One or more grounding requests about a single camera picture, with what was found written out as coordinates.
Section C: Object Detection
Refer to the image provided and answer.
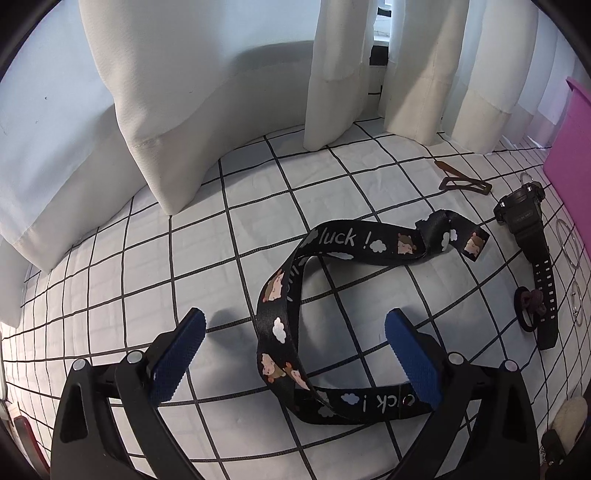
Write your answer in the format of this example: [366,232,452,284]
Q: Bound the dark purple hair tie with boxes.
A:
[515,286,548,332]

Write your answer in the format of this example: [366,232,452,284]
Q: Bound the brown metal hair clip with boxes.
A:
[434,159,493,197]

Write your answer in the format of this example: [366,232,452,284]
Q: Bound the sheer white curtain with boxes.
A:
[496,23,578,151]
[0,9,162,273]

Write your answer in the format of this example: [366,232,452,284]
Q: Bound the white black-grid bedsheet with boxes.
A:
[0,117,591,480]

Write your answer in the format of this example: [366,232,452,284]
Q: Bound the pink storage box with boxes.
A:
[544,76,591,222]

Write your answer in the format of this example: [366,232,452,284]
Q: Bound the white fuzzy object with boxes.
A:
[553,396,591,445]

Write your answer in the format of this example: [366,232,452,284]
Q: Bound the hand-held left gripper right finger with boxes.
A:
[385,308,541,480]

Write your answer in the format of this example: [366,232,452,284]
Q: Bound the large silver bangle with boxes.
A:
[555,219,576,268]
[560,220,581,260]

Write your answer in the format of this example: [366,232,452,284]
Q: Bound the silver binder ring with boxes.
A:
[569,279,585,319]

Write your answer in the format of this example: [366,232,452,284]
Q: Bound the black cartoon-print lanyard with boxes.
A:
[256,209,490,423]

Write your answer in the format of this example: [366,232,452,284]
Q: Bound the window frame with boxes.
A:
[368,0,393,95]

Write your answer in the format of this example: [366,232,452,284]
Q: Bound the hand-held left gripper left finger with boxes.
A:
[50,308,207,480]

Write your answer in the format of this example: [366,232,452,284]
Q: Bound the black digital wristwatch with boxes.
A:
[493,181,560,350]

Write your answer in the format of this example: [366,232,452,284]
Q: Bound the red curved object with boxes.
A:
[13,414,44,480]

